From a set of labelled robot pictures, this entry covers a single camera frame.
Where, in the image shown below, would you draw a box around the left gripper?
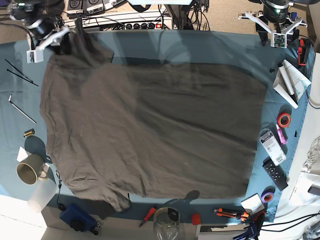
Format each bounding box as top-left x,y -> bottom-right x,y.
238,9 -> 308,48

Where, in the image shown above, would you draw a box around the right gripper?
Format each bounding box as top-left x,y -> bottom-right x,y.
26,18 -> 72,63

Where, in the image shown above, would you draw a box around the grey T-shirt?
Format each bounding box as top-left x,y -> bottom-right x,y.
40,20 -> 266,212

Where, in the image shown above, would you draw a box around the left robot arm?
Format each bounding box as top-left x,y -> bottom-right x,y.
238,0 -> 308,49

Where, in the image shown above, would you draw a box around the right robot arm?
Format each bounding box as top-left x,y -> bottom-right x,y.
0,0 -> 70,63

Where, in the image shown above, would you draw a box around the blue bar clamp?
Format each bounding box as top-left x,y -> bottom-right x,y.
290,12 -> 300,43

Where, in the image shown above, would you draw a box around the red black clamp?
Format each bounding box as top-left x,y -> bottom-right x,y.
297,38 -> 311,66

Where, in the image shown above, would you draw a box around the rolled white paper sheets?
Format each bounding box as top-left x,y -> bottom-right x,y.
272,59 -> 311,109

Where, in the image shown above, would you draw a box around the silver hex key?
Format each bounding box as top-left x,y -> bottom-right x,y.
8,94 -> 37,124

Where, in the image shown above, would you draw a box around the red tape roll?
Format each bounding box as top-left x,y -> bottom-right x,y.
276,112 -> 291,128

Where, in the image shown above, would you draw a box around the small brass battery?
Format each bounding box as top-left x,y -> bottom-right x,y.
23,128 -> 35,138

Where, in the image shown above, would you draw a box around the purple glue tube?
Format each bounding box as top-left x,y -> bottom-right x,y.
276,124 -> 287,145

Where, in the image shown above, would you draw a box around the white packaged box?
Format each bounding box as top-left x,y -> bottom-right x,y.
258,128 -> 287,166

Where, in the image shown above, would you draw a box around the white paper slip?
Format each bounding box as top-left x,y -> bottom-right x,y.
16,146 -> 31,163

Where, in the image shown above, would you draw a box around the olive ceramic mug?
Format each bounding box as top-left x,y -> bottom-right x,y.
16,154 -> 48,186

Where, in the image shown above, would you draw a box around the blue table cloth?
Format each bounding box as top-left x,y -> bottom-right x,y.
0,29 -> 315,224

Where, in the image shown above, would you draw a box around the black remote control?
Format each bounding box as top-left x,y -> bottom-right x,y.
262,158 -> 288,191

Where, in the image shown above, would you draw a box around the purple tape roll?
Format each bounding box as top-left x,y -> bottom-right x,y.
260,190 -> 274,204

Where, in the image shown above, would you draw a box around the white small card box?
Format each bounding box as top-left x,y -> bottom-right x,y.
240,193 -> 265,215

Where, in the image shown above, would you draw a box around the blue clamp block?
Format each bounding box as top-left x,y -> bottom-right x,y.
57,203 -> 99,236

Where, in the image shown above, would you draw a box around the orange black utility knife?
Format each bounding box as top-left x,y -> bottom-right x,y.
213,208 -> 250,222

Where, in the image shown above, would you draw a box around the blue clamp bottom right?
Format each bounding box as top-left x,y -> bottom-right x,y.
232,210 -> 266,240

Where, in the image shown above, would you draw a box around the small red cube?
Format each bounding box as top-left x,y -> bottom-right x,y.
191,213 -> 201,226

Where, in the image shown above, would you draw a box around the clear glass jar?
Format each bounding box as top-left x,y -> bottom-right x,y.
153,207 -> 180,240

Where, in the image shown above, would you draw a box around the black cable tie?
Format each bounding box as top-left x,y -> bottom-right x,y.
4,59 -> 33,83
6,69 -> 39,87

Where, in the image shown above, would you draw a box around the black lanyard with carabiner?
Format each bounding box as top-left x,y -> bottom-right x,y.
54,170 -> 66,211

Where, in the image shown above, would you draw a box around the red handled screwdriver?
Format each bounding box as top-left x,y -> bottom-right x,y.
139,205 -> 158,228

